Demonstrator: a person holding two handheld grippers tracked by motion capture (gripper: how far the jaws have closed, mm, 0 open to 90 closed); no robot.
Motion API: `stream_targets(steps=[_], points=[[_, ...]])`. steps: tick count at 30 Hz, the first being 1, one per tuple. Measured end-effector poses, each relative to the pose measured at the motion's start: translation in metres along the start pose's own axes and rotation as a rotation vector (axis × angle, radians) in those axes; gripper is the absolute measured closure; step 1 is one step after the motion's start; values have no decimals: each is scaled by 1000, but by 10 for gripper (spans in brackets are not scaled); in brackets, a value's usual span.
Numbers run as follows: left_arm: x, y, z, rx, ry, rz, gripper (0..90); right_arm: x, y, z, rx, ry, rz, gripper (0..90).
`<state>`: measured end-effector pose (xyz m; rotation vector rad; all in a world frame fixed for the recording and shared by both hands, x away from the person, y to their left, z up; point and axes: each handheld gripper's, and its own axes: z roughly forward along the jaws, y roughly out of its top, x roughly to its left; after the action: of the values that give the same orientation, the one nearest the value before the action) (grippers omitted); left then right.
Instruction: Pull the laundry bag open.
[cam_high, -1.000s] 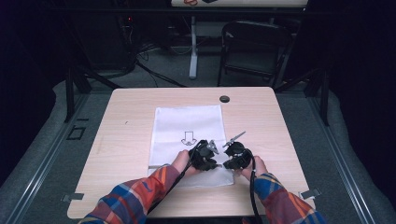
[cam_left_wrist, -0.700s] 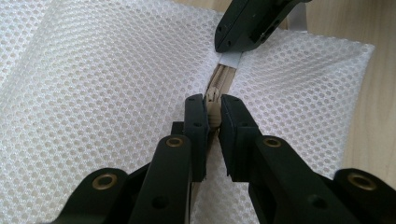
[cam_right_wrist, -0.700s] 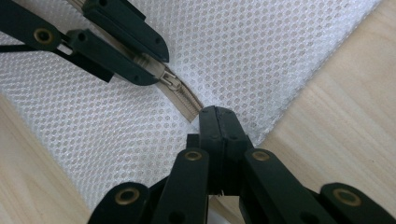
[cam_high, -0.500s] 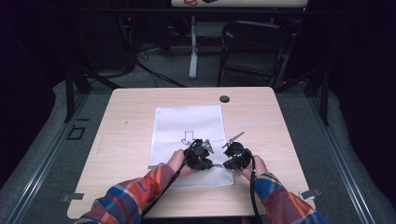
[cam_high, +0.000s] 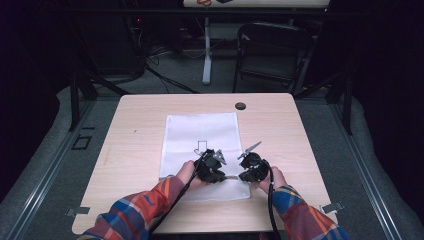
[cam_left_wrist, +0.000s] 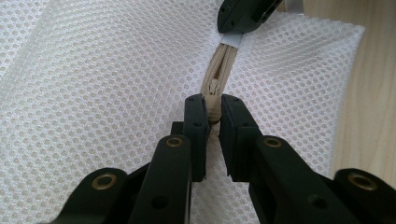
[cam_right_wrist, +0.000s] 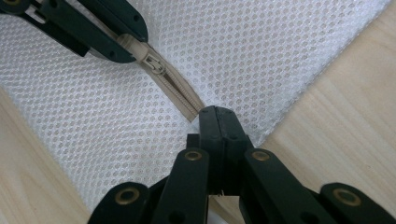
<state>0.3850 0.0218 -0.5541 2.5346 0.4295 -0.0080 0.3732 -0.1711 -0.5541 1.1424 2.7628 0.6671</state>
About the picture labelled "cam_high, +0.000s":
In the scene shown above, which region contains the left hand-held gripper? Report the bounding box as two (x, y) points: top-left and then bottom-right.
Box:
(196, 148), (228, 184)

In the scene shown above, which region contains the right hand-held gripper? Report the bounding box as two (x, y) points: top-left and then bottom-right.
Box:
(237, 140), (270, 183)

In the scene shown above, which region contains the white towel with loop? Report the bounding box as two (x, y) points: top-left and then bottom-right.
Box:
(158, 112), (252, 203)

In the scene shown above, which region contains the person's left hand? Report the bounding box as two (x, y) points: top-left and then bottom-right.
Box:
(175, 160), (204, 189)

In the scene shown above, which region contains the person's right hand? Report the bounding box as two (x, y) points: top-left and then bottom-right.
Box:
(258, 166), (288, 195)

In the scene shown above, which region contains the white desk leg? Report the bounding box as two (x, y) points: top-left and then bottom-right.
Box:
(202, 16), (213, 86)

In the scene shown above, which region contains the black metal stand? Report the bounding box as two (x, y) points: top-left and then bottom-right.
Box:
(67, 71), (82, 133)
(342, 73), (354, 136)

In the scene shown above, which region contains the black folding chair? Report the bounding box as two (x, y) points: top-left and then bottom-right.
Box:
(232, 21), (318, 95)

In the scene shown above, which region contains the black equipment cabinet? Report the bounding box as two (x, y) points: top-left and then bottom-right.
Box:
(81, 14), (148, 80)

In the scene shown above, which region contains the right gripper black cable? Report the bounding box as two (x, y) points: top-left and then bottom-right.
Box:
(263, 160), (283, 240)

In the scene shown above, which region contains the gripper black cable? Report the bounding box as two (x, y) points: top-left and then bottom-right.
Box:
(148, 154), (205, 238)
(263, 160), (283, 240)

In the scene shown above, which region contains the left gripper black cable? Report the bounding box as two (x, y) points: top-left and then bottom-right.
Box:
(148, 154), (205, 238)

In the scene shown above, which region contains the grey table edge bracket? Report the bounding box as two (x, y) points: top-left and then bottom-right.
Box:
(65, 206), (91, 217)
(320, 201), (345, 215)

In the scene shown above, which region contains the black floor cable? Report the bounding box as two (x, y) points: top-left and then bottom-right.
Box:
(145, 63), (201, 95)

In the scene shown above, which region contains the aluminium floor rail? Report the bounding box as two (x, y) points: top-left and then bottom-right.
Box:
(4, 99), (98, 240)
(328, 99), (406, 240)

